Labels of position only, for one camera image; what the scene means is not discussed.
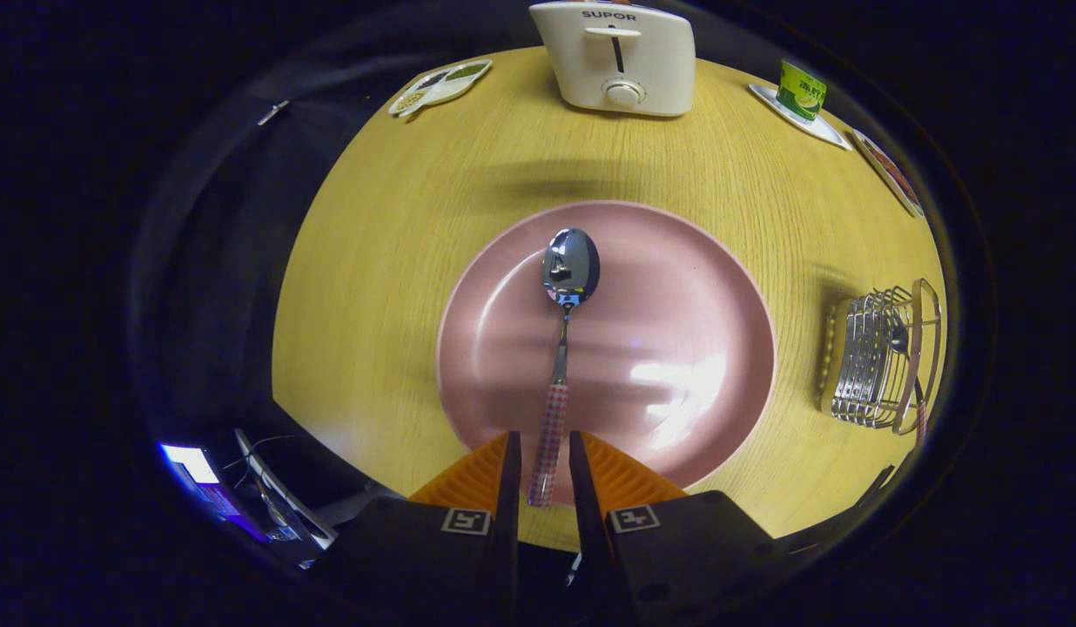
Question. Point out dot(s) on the white square coaster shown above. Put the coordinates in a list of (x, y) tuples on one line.
[(821, 131)]

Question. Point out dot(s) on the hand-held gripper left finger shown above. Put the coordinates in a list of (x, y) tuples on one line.
[(506, 522)]

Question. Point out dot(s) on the lit screen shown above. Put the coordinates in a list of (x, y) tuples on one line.
[(190, 463)]

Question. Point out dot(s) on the green drink bottle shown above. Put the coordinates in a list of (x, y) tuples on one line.
[(801, 91)]

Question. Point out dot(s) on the white divided condiment dish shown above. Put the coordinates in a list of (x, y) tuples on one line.
[(442, 87)]

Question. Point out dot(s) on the white toaster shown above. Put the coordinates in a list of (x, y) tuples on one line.
[(651, 61)]

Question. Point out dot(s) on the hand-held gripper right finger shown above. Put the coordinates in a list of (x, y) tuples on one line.
[(586, 522)]

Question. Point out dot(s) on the silver cloth clip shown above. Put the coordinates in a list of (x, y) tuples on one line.
[(273, 112)]

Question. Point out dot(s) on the white food plate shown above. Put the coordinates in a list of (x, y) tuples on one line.
[(886, 178)]

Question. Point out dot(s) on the brown cooked meat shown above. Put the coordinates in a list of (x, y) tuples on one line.
[(893, 170)]

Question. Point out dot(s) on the pink plate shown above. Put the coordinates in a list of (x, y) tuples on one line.
[(677, 313)]

